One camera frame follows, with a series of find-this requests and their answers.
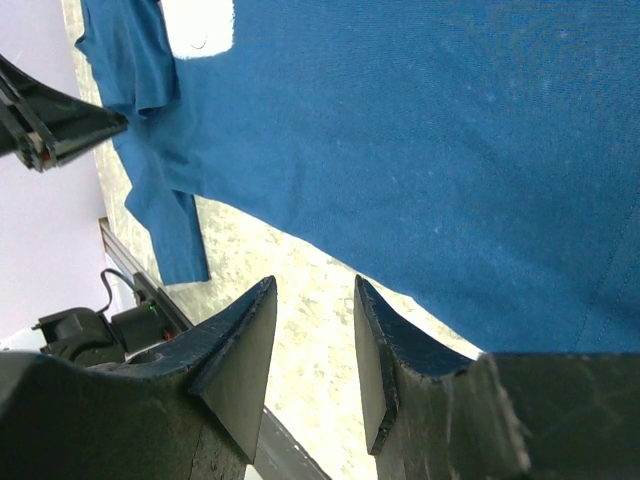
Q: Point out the aluminium frame rail left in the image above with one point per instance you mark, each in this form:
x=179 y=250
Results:
x=116 y=251

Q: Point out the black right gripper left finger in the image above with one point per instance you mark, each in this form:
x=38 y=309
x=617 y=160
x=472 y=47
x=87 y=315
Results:
x=63 y=421

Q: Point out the dark blue printed t-shirt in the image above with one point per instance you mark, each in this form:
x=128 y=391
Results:
x=481 y=157

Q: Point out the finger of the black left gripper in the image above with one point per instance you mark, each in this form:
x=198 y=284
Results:
x=46 y=128

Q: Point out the black base crossbar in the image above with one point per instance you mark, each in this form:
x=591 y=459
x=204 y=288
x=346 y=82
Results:
x=219 y=369

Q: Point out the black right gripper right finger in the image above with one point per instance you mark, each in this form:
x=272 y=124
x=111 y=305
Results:
x=432 y=413

